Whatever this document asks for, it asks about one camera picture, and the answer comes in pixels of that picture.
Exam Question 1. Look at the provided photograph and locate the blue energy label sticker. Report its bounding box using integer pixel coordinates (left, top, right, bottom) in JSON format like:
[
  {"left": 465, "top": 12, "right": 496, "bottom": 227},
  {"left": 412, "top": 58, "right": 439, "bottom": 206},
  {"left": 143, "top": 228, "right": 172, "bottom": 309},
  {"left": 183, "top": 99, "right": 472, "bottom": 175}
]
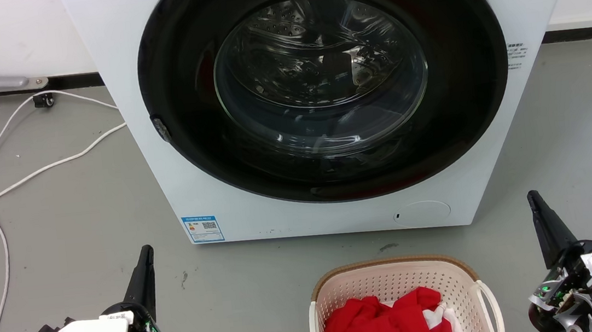
[{"left": 181, "top": 213, "right": 226, "bottom": 246}]

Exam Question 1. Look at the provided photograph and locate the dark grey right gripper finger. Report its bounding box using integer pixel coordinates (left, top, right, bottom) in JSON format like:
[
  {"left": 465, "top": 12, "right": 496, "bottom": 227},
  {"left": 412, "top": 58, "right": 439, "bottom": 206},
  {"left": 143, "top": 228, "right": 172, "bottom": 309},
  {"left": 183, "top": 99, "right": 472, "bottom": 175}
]
[{"left": 526, "top": 186, "right": 582, "bottom": 272}]

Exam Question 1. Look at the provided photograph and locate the black baseboard strip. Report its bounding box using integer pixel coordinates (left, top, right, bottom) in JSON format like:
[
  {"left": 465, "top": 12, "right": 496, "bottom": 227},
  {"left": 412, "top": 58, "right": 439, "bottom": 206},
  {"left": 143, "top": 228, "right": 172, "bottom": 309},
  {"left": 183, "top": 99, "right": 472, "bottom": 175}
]
[
  {"left": 541, "top": 26, "right": 592, "bottom": 46},
  {"left": 0, "top": 72, "right": 105, "bottom": 98}
]

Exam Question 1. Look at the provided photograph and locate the grey door latch handle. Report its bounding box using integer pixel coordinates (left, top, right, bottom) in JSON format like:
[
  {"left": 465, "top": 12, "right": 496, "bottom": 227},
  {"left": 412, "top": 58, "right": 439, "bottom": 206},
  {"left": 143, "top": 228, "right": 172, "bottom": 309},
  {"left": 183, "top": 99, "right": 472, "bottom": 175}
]
[{"left": 150, "top": 113, "right": 172, "bottom": 144}]

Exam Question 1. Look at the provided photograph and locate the white front-load washing machine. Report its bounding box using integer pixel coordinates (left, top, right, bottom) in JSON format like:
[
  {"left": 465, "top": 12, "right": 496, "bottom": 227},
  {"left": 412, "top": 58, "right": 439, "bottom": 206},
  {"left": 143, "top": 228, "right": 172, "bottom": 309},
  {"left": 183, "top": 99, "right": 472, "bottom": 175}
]
[{"left": 59, "top": 0, "right": 592, "bottom": 265}]

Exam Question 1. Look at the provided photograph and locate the round white filter cover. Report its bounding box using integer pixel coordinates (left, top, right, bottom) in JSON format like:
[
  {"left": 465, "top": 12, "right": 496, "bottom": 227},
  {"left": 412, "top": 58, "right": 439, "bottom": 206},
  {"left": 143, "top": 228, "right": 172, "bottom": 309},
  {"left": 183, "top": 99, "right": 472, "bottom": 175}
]
[{"left": 392, "top": 198, "right": 452, "bottom": 229}]

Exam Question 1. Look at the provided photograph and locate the steel washer drum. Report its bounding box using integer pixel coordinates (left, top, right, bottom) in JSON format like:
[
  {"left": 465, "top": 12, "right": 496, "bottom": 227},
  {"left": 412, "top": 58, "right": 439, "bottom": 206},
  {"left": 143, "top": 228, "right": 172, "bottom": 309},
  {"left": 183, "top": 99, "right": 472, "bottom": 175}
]
[{"left": 208, "top": 0, "right": 436, "bottom": 168}]

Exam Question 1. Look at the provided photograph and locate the white floor cable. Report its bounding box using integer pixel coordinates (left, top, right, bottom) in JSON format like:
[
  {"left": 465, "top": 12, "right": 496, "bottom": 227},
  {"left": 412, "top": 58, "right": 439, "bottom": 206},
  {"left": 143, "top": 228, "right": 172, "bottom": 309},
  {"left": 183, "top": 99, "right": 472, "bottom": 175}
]
[
  {"left": 0, "top": 121, "right": 136, "bottom": 218},
  {"left": 0, "top": 83, "right": 144, "bottom": 332}
]

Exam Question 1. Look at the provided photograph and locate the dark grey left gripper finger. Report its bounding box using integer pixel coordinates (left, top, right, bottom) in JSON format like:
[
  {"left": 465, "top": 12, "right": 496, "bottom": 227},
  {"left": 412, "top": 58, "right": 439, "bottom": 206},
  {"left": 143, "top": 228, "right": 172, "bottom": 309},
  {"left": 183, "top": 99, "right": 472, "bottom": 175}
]
[{"left": 117, "top": 244, "right": 162, "bottom": 323}]

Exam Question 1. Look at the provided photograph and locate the small text warning sticker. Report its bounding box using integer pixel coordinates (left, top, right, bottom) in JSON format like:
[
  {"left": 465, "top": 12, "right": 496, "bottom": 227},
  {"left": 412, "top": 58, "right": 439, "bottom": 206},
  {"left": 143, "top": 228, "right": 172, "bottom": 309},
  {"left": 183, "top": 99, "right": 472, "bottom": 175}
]
[{"left": 505, "top": 42, "right": 529, "bottom": 72}]

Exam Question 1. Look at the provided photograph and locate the black round washer door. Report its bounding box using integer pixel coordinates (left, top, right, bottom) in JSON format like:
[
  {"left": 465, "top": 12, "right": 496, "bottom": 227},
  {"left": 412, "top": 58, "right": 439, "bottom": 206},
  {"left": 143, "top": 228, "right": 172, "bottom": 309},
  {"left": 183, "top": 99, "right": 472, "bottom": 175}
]
[{"left": 130, "top": 0, "right": 522, "bottom": 222}]

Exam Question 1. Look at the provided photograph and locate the small black floor plug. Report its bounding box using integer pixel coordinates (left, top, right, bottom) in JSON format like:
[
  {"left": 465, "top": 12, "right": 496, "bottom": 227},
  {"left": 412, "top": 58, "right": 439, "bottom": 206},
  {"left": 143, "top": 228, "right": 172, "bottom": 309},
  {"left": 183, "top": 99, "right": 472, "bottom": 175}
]
[{"left": 33, "top": 92, "right": 56, "bottom": 110}]

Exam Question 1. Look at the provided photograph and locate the cream plastic laundry basket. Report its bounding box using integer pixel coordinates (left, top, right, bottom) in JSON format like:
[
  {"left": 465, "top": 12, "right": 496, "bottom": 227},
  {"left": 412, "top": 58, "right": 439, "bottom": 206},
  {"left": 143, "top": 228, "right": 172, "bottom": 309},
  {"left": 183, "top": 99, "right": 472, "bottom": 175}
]
[{"left": 303, "top": 247, "right": 507, "bottom": 332}]

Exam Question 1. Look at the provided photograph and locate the red garment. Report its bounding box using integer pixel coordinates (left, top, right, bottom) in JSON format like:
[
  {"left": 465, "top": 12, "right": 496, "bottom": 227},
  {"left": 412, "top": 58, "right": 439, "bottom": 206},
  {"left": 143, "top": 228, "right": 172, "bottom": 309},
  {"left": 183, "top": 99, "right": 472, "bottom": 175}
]
[{"left": 319, "top": 284, "right": 452, "bottom": 332}]

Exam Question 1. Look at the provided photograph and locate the white garment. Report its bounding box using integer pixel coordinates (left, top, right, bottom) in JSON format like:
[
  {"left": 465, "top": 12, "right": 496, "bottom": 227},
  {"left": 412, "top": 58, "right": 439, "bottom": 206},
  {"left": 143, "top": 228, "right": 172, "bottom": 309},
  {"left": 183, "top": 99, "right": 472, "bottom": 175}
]
[{"left": 392, "top": 293, "right": 468, "bottom": 332}]

